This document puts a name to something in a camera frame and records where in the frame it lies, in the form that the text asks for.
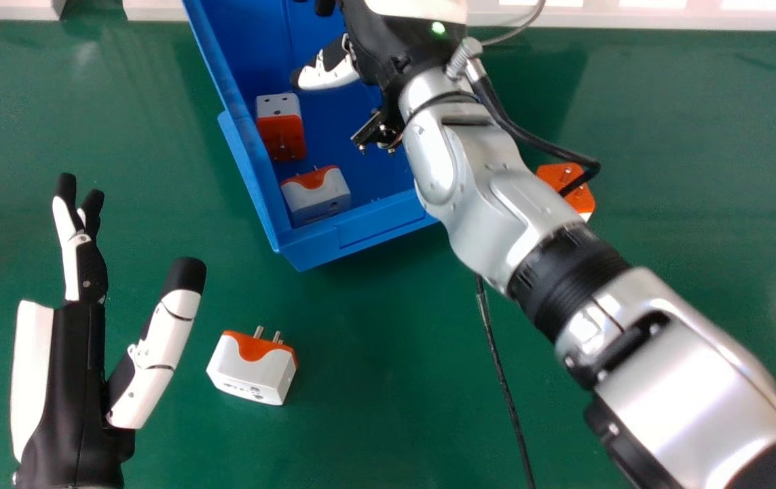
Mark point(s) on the blue plastic bin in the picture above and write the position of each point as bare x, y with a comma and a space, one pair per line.
306, 129

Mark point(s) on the white-and-orange plug adapter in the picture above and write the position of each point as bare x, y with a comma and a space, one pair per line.
252, 367
316, 193
280, 125
572, 187

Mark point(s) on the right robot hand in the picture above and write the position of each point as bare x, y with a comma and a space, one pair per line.
388, 41

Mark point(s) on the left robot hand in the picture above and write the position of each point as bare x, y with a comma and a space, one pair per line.
75, 380

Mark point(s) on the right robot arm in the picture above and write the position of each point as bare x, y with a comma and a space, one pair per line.
564, 272

